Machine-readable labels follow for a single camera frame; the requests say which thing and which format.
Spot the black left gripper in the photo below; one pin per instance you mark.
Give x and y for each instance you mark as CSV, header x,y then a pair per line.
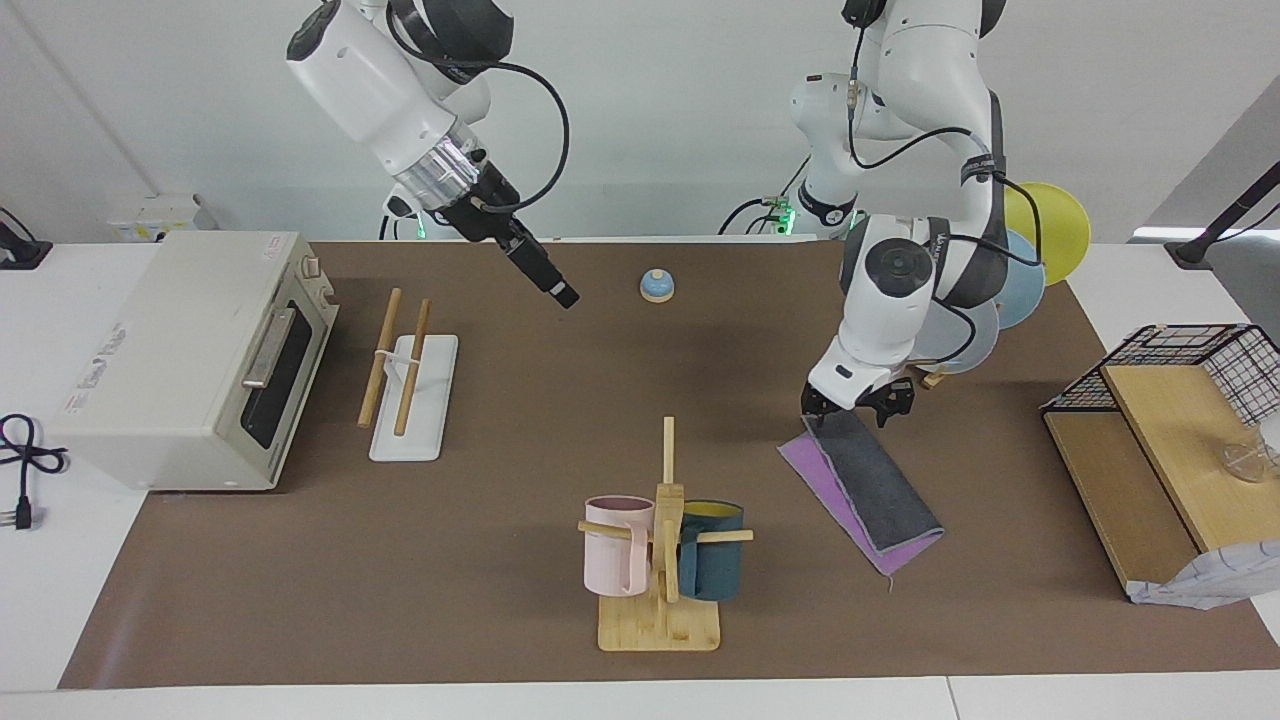
x,y
852,413

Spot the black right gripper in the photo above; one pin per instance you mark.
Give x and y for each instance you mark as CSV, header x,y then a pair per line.
x,y
490,210

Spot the purple and grey towel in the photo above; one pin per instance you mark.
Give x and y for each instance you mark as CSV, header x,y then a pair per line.
x,y
875,490

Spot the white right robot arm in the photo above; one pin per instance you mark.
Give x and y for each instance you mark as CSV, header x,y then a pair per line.
x,y
360,70

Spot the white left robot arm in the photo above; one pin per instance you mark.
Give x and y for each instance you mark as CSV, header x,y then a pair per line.
x,y
940,60

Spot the wooden plate rack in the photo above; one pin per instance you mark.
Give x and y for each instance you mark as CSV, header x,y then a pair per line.
x,y
935,378

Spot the white towel rack wooden bars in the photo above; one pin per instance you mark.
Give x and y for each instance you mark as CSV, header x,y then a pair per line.
x,y
415,420

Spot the grey plate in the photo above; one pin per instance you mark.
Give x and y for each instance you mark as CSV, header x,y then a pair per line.
x,y
965,345

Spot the light blue plate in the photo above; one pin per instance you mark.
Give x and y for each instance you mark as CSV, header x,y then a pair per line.
x,y
1025,290

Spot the dark teal mug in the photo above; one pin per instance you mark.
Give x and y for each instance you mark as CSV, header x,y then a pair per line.
x,y
715,565

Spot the yellow plate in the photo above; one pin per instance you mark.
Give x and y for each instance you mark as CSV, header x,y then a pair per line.
x,y
1060,230

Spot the wooden mug tree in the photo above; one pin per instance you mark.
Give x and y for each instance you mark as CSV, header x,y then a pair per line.
x,y
665,620

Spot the pink mug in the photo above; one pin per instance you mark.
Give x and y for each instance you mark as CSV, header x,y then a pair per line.
x,y
610,555

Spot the brown table mat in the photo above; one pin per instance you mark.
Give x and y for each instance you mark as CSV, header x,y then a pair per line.
x,y
500,560

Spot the wooden shelf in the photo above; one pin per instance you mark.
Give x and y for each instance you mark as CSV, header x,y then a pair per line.
x,y
1160,470

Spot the beige toaster oven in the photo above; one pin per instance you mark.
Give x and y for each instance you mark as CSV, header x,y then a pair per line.
x,y
170,360

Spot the white power strip box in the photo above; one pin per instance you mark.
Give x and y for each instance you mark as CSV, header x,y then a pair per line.
x,y
160,215

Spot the clear glass cup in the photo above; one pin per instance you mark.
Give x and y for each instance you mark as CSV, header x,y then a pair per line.
x,y
1250,455

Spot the black pole stand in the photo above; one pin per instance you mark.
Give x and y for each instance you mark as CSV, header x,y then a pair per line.
x,y
1230,215

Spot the black clamp stand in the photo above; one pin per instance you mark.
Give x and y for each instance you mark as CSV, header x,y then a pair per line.
x,y
20,250

